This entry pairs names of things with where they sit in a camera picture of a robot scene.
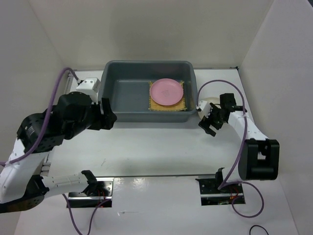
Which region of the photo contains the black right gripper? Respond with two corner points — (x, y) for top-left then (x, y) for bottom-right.
(199, 102), (226, 137)

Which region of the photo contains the cream plate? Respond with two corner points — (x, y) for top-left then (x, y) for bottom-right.
(202, 97), (220, 108)

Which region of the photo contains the woven bamboo mat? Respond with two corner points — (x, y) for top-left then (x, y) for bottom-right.
(149, 81), (187, 112)

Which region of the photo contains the pink plate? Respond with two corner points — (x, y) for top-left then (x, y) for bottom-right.
(150, 78), (183, 106)

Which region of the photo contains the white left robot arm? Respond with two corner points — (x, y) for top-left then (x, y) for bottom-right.
(0, 92), (117, 213)

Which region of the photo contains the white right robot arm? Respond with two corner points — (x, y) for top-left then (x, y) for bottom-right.
(197, 93), (280, 192)

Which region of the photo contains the grey plastic bin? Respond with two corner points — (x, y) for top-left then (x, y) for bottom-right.
(98, 60), (198, 123)

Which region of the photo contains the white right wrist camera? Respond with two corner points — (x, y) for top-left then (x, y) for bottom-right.
(196, 99), (211, 119)

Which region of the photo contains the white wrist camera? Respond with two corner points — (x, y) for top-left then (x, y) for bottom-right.
(196, 99), (211, 119)
(75, 78), (100, 103)

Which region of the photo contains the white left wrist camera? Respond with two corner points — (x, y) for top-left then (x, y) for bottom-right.
(75, 78), (100, 103)

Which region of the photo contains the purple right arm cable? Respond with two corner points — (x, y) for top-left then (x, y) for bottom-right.
(197, 80), (266, 218)

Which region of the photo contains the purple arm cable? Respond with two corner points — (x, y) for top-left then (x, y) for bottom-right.
(197, 80), (266, 218)
(0, 67), (112, 235)

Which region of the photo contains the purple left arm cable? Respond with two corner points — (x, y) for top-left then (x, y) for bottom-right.
(0, 67), (112, 235)

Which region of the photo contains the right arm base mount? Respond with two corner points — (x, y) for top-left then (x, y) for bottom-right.
(195, 175), (246, 206)

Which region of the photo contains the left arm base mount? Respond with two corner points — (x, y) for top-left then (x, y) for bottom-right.
(67, 177), (114, 208)

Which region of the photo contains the black cable loop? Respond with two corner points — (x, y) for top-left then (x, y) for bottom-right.
(249, 225), (269, 235)

